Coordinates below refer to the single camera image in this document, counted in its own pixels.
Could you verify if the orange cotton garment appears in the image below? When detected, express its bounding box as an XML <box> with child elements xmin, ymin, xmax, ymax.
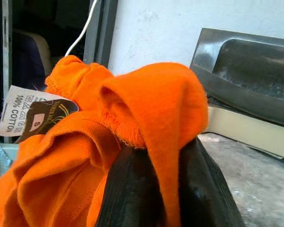
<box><xmin>0</xmin><ymin>55</ymin><xmax>209</xmax><ymax>227</ymax></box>

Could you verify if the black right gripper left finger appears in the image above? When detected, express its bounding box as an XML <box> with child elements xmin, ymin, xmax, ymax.
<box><xmin>95</xmin><ymin>141</ymin><xmax>166</xmax><ymax>227</ymax></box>

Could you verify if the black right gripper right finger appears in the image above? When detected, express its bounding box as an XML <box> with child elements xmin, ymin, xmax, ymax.
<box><xmin>178</xmin><ymin>137</ymin><xmax>247</xmax><ymax>227</ymax></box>

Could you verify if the grey window frame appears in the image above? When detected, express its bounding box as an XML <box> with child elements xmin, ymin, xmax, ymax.
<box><xmin>82</xmin><ymin>0</ymin><xmax>119</xmax><ymax>69</ymax></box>

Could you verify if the white care label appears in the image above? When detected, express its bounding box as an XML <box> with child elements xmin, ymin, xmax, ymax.
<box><xmin>0</xmin><ymin>85</ymin><xmax>64</xmax><ymax>138</ymax></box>

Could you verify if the beige chair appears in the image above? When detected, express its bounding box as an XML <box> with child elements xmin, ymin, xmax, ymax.
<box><xmin>13</xmin><ymin>29</ymin><xmax>53</xmax><ymax>79</ymax></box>

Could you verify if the white cable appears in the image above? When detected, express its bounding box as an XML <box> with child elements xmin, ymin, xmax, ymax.
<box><xmin>64</xmin><ymin>0</ymin><xmax>98</xmax><ymax>57</ymax></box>

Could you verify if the black size label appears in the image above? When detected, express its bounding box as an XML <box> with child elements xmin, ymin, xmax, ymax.
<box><xmin>15</xmin><ymin>98</ymin><xmax>80</xmax><ymax>144</ymax></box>

